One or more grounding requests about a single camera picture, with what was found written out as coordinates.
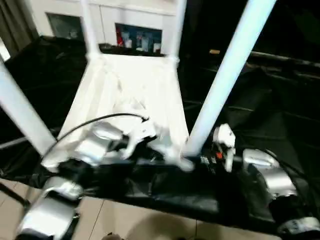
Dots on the white plastic table top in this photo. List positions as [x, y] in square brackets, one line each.
[137, 87]

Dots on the white plastic table leg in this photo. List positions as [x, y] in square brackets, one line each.
[20, 107]
[180, 25]
[225, 75]
[88, 25]

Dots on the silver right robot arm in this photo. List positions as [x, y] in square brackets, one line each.
[275, 180]

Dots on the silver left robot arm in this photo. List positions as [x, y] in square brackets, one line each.
[95, 150]

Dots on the small tan label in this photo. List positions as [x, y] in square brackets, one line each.
[214, 51]

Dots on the small white cup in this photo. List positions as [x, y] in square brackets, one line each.
[156, 47]

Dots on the small white jar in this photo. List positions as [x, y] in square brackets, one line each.
[128, 43]

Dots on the white blue carton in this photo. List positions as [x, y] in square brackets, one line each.
[141, 41]

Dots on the black metal rod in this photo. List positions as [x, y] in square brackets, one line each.
[287, 59]

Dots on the black metal stand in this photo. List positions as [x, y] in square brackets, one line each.
[12, 192]

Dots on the small white figurine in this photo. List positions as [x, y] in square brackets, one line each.
[72, 33]

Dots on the white glass-door cabinet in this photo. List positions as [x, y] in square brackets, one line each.
[112, 12]

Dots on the grey curtain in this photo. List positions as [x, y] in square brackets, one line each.
[15, 22]

